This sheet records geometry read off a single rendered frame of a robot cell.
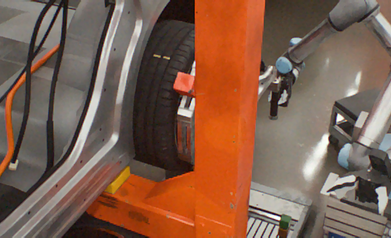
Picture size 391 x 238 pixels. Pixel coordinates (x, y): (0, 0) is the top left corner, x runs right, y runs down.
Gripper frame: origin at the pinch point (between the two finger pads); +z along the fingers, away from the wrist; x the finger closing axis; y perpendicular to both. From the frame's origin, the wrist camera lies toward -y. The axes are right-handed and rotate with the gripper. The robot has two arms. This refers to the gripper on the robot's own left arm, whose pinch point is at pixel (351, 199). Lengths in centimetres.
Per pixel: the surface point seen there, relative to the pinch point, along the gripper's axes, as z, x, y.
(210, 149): -9, 56, 10
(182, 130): -28, 90, 24
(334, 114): -167, 101, 86
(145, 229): 0, 89, 56
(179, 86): -27, 88, 3
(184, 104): -30, 89, 12
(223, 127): -10, 51, 0
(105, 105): -1, 100, 2
